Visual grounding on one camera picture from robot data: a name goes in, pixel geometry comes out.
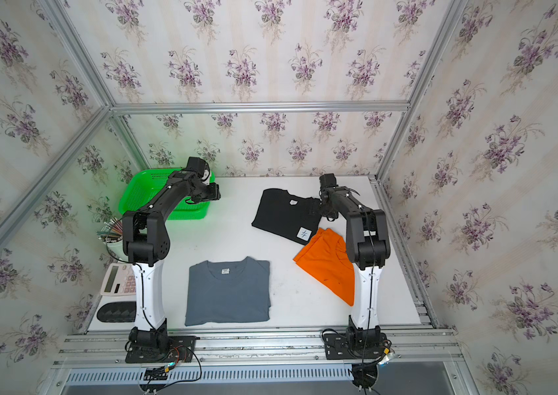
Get black oval case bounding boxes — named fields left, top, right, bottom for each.
left=96, top=301, right=137, bottom=324

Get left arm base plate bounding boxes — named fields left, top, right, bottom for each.
left=125, top=336, right=198, bottom=364

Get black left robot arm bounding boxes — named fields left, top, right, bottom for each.
left=121, top=156, right=221, bottom=348

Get grey t-shirt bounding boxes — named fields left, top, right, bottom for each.
left=184, top=257, right=272, bottom=327

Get aluminium front rail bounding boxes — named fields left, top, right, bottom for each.
left=51, top=326, right=464, bottom=369

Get black t-shirt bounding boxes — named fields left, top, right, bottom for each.
left=252, top=189, right=322, bottom=245

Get coloured pencils bundle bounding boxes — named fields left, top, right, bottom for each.
left=97, top=219, right=123, bottom=244

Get green plastic basket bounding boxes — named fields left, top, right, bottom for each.
left=118, top=168, right=210, bottom=221

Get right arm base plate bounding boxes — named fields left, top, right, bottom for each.
left=320, top=329, right=392, bottom=360

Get orange t-shirt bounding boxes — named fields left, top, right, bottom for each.
left=293, top=228, right=355, bottom=306

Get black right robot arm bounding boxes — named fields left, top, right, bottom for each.
left=320, top=174, right=392, bottom=347

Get pale green pencil cup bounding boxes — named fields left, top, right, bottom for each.
left=97, top=218, right=127, bottom=261

